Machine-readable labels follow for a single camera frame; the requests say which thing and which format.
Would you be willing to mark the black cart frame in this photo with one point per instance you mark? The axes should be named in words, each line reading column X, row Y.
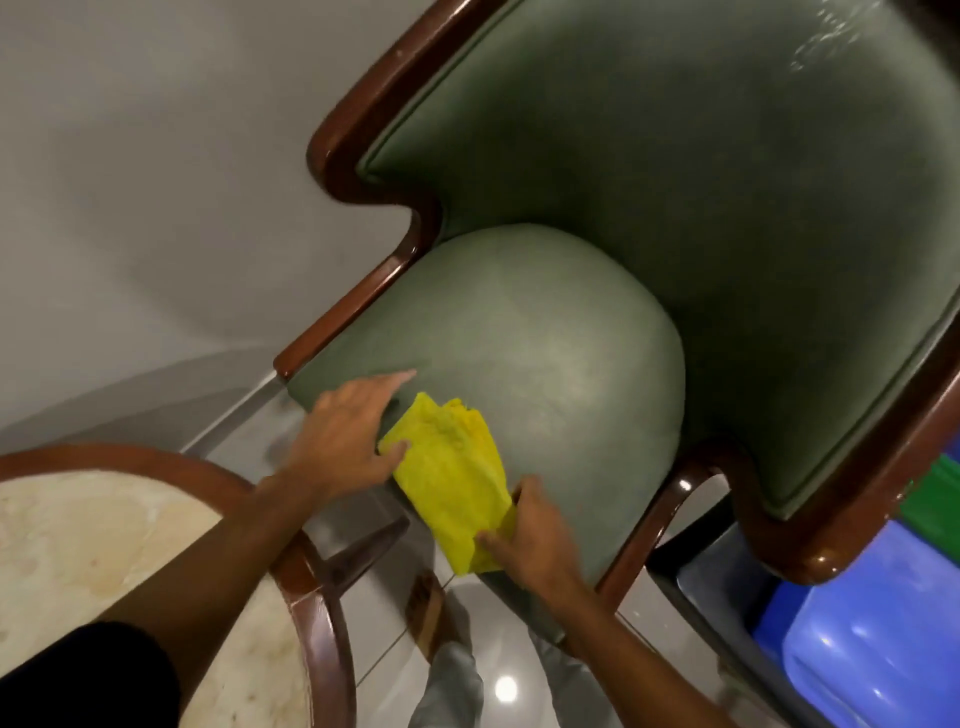
column 701, row 600

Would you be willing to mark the person's left leg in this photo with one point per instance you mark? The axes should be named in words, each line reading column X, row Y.
column 448, row 686

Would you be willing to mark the yellow cleaning cloth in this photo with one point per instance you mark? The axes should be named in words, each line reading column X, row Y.
column 450, row 480

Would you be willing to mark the round marble wooden-rim table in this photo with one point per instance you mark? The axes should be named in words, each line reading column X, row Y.
column 75, row 547

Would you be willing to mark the green plastic container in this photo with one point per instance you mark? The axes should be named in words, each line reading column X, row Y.
column 936, row 510

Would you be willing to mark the person's right leg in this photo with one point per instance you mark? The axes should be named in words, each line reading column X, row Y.
column 574, row 694

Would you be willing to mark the green upholstered wooden armchair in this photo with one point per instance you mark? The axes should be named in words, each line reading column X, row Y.
column 675, row 225

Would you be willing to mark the blue plastic tub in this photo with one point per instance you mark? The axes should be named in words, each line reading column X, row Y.
column 877, row 637

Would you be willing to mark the person's right hand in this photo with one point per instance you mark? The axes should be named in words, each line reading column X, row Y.
column 540, row 544

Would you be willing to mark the person's black sleeve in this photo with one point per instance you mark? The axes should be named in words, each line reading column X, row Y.
column 82, row 682

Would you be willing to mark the person's leg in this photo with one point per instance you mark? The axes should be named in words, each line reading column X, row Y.
column 574, row 694
column 448, row 686

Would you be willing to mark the person's right thumb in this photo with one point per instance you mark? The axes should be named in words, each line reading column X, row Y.
column 495, row 541

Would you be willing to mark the person's left thumb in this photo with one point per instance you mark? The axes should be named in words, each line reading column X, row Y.
column 393, row 454

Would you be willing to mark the person's left hand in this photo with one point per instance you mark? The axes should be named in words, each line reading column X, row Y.
column 334, row 446

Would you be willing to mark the person's right forearm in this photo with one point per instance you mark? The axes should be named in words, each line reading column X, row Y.
column 645, row 667

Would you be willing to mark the person's left forearm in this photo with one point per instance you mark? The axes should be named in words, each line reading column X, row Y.
column 217, row 559

